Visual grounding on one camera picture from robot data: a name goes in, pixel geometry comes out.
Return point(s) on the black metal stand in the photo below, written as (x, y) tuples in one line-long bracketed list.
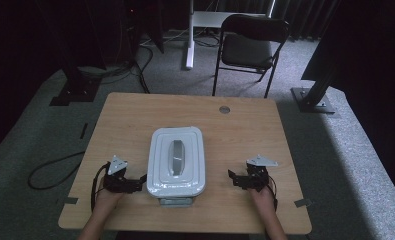
[(76, 88), (313, 100)]

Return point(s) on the black tape strip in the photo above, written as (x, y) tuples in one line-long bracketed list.
[(83, 130)]

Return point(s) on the round grey table grommet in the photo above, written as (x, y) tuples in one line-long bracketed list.
[(224, 109)]

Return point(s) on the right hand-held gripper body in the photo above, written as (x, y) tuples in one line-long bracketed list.
[(257, 175)]

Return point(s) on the dark curtain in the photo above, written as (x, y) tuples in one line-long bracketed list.
[(305, 16)]

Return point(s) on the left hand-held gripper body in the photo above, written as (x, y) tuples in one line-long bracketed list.
[(116, 178)]

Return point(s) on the grey tape piece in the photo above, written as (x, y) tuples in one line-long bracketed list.
[(71, 200), (303, 202)]

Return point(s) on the clear brown storage box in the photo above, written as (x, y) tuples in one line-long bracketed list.
[(176, 201)]

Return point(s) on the black folding chair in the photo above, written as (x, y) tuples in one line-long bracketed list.
[(248, 46)]

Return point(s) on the person's left hand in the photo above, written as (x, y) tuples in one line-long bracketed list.
[(108, 201)]

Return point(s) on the person's right hand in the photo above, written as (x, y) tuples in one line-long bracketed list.
[(262, 200)]

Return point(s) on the white desk frame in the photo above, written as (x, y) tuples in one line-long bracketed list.
[(190, 40)]

